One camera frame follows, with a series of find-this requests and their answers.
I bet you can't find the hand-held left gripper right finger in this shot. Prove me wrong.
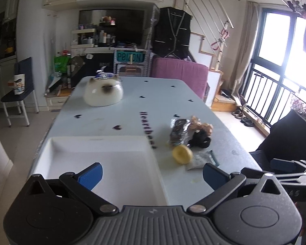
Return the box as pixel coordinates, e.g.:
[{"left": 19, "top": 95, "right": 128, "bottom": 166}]
[{"left": 187, "top": 163, "right": 285, "bottom": 216}]

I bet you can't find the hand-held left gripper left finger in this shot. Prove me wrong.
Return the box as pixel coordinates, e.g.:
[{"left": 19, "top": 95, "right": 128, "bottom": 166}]
[{"left": 24, "top": 162, "right": 120, "bottom": 216}]

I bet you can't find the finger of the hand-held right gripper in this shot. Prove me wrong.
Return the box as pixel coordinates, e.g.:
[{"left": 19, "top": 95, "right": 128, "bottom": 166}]
[
  {"left": 277, "top": 171, "right": 306, "bottom": 184},
  {"left": 270, "top": 158, "right": 306, "bottom": 173}
]

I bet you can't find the white plastic tray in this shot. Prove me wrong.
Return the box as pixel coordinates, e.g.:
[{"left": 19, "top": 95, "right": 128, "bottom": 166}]
[{"left": 31, "top": 135, "right": 169, "bottom": 207}]

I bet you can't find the black scrunchie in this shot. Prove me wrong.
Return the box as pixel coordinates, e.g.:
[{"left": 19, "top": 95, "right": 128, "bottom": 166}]
[{"left": 189, "top": 130, "right": 212, "bottom": 149}]

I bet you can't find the yellow scrunchie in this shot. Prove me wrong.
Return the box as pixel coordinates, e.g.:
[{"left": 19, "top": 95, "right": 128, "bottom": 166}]
[{"left": 172, "top": 145, "right": 193, "bottom": 165}]

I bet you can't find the beige satin scrunchie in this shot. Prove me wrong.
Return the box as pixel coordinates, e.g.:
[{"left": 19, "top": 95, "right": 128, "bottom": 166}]
[{"left": 190, "top": 116, "right": 214, "bottom": 136}]

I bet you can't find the clear packet with blue item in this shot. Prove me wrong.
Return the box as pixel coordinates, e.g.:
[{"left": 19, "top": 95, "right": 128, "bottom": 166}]
[{"left": 185, "top": 150, "right": 220, "bottom": 171}]

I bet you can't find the dark blue padded chair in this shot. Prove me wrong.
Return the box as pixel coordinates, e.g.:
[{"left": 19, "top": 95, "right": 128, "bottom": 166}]
[
  {"left": 0, "top": 57, "right": 39, "bottom": 127},
  {"left": 250, "top": 110, "right": 306, "bottom": 176}
]

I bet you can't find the hanging flower basket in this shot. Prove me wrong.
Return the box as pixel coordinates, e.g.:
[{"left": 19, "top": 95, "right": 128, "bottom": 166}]
[{"left": 291, "top": 93, "right": 306, "bottom": 121}]

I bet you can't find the black balcony railing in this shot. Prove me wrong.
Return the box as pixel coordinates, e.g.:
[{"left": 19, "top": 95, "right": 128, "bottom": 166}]
[{"left": 245, "top": 62, "right": 306, "bottom": 129}]

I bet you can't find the wooden step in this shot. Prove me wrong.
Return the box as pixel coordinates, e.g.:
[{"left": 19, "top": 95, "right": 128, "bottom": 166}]
[{"left": 212, "top": 96, "right": 236, "bottom": 112}]

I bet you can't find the low wooden cabinet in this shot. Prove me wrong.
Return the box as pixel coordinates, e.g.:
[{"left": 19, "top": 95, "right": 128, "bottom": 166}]
[{"left": 44, "top": 89, "right": 72, "bottom": 111}]

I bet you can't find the white cat-shaped ceramic bowl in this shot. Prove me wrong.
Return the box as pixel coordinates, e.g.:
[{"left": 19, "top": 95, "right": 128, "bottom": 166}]
[{"left": 83, "top": 75, "right": 124, "bottom": 107}]

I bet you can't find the light blue heart-print tablecloth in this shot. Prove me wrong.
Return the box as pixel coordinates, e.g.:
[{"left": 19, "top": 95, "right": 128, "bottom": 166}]
[{"left": 31, "top": 76, "right": 263, "bottom": 207}]

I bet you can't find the blue patterned tissue pack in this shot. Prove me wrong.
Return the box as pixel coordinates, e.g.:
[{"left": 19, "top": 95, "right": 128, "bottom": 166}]
[{"left": 95, "top": 71, "right": 118, "bottom": 81}]

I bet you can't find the pink folded mattress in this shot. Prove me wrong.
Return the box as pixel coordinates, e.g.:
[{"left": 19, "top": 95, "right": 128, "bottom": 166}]
[{"left": 150, "top": 57, "right": 209, "bottom": 100}]

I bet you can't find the black lettered board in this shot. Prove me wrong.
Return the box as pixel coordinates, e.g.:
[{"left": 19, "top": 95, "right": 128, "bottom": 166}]
[{"left": 84, "top": 52, "right": 115, "bottom": 76}]

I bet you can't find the white patterned storage cabinet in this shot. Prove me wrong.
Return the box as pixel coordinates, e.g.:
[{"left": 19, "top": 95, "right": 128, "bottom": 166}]
[{"left": 113, "top": 48, "right": 153, "bottom": 77}]

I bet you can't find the green bag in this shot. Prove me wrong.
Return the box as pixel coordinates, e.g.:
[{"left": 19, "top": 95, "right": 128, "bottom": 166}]
[{"left": 53, "top": 56, "right": 71, "bottom": 73}]

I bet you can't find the beige curtain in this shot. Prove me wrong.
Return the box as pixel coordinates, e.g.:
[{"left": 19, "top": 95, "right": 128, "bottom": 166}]
[{"left": 229, "top": 1, "right": 261, "bottom": 97}]

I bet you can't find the teal licence plate sign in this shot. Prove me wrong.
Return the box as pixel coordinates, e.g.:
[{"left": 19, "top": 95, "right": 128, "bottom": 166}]
[{"left": 116, "top": 52, "right": 146, "bottom": 63}]

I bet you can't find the white staircase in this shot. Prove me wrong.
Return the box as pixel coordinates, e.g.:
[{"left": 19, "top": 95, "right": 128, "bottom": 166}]
[{"left": 190, "top": 31, "right": 225, "bottom": 108}]

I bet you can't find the white shelf rack with bottles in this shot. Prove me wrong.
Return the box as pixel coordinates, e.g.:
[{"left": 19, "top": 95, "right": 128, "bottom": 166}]
[{"left": 71, "top": 29, "right": 98, "bottom": 48}]

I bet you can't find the black shelf with bottles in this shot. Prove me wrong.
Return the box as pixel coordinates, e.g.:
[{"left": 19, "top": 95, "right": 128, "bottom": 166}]
[{"left": 98, "top": 17, "right": 117, "bottom": 44}]

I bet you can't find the black jacket with white trim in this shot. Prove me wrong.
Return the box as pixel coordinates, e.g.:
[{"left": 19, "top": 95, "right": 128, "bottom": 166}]
[{"left": 153, "top": 7, "right": 192, "bottom": 58}]

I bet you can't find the dark glass kitchen cabinet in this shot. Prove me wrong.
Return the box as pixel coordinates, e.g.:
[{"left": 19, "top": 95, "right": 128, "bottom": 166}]
[{"left": 0, "top": 18, "right": 17, "bottom": 65}]

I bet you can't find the clear packet of dark hair ties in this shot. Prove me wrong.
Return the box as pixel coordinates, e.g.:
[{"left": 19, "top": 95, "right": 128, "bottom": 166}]
[{"left": 169, "top": 119, "right": 192, "bottom": 147}]

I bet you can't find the metal cable stair railing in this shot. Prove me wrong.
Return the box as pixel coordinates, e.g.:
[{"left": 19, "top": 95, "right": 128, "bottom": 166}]
[{"left": 178, "top": 0, "right": 234, "bottom": 29}]

